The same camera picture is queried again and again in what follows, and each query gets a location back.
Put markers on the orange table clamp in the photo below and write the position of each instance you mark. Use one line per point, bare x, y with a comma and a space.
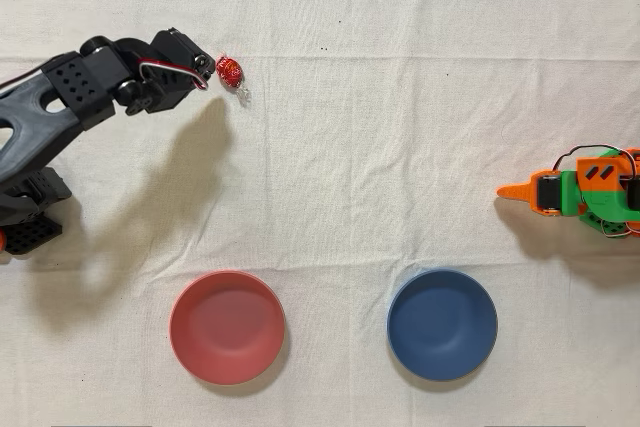
1, 239

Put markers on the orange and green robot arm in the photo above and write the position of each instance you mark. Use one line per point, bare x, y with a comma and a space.
605, 197

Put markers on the white tablecloth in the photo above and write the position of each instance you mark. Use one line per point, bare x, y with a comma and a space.
350, 172

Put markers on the red candy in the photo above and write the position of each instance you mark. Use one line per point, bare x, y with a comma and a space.
230, 71

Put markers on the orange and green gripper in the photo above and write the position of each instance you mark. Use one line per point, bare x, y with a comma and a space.
547, 193

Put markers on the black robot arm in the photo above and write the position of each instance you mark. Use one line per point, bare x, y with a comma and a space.
75, 87

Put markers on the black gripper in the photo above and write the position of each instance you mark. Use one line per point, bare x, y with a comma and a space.
176, 51

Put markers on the blue bowl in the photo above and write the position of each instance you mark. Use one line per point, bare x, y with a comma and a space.
442, 324

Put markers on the red bowl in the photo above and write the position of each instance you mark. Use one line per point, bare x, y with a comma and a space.
227, 328

